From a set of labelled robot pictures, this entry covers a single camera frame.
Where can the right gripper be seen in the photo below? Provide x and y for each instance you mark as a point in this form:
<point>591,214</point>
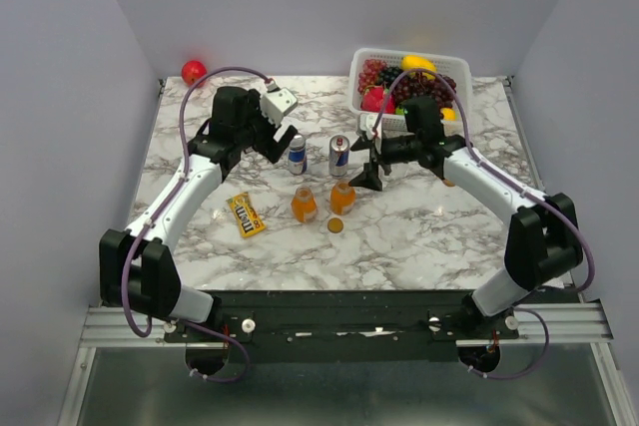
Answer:
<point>369,178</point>

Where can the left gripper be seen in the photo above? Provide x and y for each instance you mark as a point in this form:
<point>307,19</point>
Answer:
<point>273,150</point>

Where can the orange juice bottle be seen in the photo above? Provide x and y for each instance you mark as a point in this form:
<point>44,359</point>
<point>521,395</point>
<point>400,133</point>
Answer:
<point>303,205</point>
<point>342,198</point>

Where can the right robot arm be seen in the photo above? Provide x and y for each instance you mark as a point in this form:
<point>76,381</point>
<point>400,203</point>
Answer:
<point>542,239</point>

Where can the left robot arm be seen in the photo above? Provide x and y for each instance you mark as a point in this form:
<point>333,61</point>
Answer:
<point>136,264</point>

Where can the blue energy can left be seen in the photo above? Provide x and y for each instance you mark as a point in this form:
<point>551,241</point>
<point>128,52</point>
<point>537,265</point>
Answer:
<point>297,155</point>

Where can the blue silver energy can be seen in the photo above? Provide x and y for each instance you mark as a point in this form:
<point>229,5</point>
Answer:
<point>338,155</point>

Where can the red dragon fruit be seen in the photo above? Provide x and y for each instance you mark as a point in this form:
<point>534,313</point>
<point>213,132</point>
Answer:
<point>372,100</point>

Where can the yellow candy packet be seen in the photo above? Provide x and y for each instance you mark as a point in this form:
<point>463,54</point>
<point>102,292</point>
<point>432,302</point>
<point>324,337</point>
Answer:
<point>248,220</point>

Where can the light red grape bunch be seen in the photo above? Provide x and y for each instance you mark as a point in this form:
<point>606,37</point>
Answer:
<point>369,74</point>

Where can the black grape bunch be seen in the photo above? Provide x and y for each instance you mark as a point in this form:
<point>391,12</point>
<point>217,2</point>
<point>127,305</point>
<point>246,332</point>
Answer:
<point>387,76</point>

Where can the dark red grape bunch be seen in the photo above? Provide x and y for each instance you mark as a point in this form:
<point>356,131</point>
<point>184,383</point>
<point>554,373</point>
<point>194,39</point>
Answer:
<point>419,85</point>

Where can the red apple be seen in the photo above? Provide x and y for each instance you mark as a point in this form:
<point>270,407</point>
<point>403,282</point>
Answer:
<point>193,73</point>

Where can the white plastic fruit basket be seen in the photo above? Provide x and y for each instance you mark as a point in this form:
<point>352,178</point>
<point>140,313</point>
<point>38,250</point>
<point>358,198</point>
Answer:
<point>453,67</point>

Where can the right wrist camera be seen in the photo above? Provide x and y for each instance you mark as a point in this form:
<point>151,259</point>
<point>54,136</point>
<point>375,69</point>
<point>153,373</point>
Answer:
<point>368,126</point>

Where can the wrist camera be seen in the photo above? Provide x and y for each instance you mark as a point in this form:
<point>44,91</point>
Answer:
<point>368,126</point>
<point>277,104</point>

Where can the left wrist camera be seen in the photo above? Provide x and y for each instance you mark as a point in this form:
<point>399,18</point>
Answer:
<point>277,104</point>

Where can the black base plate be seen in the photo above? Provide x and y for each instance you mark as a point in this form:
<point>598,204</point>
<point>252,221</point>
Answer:
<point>254,327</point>

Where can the aluminium rail frame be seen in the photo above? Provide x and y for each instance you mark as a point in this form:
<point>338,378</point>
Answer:
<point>561,372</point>

